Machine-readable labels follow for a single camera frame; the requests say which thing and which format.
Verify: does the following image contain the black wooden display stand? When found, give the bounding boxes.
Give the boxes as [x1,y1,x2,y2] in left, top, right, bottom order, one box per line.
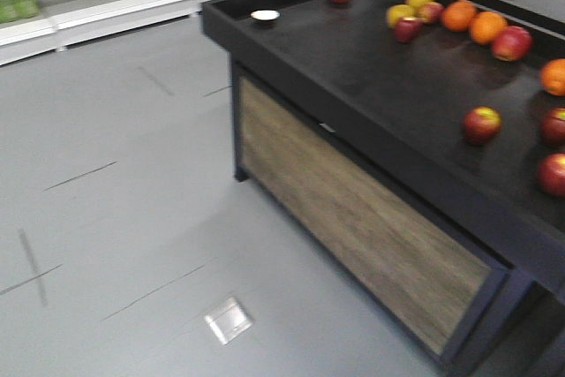
[202,0,564,376]

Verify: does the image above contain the small white dish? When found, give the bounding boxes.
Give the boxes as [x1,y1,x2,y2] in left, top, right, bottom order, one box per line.
[250,10,281,26]

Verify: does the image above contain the silver floor outlet cover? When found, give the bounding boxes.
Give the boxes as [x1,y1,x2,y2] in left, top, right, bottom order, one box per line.
[204,297,254,345]

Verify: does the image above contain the dark red apple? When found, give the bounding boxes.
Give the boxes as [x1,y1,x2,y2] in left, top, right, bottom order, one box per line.
[394,17,423,43]

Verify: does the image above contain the yellow apple front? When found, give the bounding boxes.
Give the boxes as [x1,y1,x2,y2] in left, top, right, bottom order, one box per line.
[386,4,415,29]

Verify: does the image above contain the red green apple left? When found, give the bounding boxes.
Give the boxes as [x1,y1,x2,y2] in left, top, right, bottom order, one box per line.
[462,106,502,146]

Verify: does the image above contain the red green apple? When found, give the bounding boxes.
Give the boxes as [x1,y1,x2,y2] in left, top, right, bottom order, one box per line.
[540,108,564,147]
[537,153,565,198]
[462,106,502,146]

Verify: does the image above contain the small pink red apple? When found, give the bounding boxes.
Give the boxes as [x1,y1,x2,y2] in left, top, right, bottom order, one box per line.
[416,1,444,25]

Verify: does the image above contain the orange left of pair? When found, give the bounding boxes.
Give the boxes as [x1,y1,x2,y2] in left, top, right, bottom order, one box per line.
[441,0,478,32]

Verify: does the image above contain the orange of pair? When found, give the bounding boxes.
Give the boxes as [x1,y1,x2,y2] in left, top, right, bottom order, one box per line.
[441,0,478,32]
[469,11,508,45]

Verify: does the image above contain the orange right of pair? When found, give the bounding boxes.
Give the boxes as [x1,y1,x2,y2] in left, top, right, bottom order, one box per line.
[469,11,508,45]

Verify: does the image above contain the large red apple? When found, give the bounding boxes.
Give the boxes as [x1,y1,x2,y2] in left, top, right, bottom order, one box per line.
[491,26,533,62]

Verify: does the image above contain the red green apple lower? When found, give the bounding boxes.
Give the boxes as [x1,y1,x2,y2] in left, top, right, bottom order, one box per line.
[537,153,565,198]

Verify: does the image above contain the red green apple upper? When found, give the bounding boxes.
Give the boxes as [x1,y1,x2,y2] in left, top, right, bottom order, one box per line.
[540,108,564,147]

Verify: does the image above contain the orange with navel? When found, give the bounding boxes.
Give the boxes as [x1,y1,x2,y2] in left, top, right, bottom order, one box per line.
[539,58,565,96]

